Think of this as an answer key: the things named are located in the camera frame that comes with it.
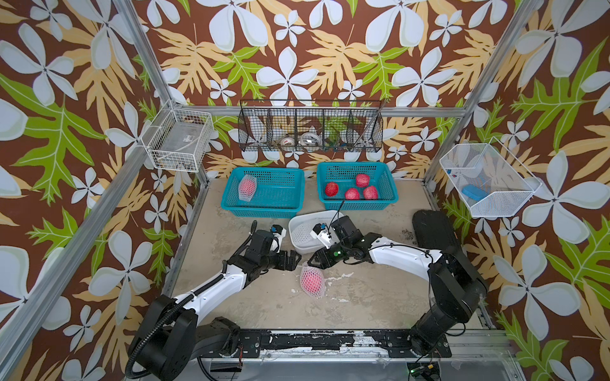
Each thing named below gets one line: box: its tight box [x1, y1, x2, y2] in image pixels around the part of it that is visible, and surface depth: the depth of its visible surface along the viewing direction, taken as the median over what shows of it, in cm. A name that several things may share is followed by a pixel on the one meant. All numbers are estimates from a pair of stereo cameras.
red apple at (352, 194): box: [344, 187, 360, 201], surface depth 110 cm
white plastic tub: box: [288, 209, 337, 255], surface depth 93 cm
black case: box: [412, 209, 456, 251], surface depth 98 cm
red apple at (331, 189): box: [324, 181, 340, 197], surface depth 113 cm
